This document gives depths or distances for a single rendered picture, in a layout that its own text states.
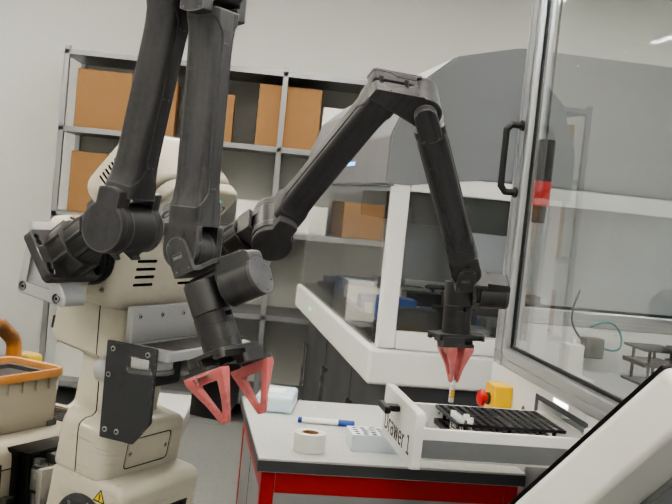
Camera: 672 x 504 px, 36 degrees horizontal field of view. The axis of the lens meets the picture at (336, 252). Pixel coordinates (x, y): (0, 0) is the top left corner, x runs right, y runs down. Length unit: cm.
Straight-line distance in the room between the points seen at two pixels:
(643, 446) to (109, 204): 89
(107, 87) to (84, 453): 423
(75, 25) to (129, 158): 489
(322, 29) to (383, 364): 368
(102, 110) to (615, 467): 511
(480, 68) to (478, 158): 25
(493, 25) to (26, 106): 285
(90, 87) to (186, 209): 444
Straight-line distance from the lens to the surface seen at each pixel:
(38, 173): 638
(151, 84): 152
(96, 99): 587
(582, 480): 95
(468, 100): 289
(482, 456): 200
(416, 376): 290
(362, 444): 229
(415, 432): 194
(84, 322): 180
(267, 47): 626
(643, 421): 92
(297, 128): 576
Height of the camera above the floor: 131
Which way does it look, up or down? 3 degrees down
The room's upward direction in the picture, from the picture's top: 6 degrees clockwise
